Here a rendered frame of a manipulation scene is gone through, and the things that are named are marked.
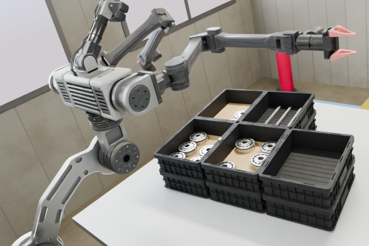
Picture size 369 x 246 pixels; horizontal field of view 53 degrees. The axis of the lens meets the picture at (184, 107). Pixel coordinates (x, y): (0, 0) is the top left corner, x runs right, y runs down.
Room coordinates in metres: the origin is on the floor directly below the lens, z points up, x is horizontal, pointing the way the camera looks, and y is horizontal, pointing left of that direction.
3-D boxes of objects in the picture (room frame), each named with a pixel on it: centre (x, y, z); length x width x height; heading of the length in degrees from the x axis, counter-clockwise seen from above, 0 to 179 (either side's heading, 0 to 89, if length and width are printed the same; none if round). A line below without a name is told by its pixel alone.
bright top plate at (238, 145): (1.65, -0.26, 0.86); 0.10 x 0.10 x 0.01
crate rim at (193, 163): (1.72, -0.02, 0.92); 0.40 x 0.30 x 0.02; 139
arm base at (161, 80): (1.25, 0.08, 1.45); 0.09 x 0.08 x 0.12; 39
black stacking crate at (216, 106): (2.02, -0.28, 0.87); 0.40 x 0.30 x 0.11; 139
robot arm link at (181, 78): (1.29, 0.00, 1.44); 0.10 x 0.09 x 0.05; 129
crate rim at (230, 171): (1.52, -0.24, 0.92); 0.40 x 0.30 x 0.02; 139
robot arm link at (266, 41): (1.47, -0.33, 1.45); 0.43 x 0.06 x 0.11; 39
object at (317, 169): (1.32, -0.47, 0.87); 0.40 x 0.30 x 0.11; 139
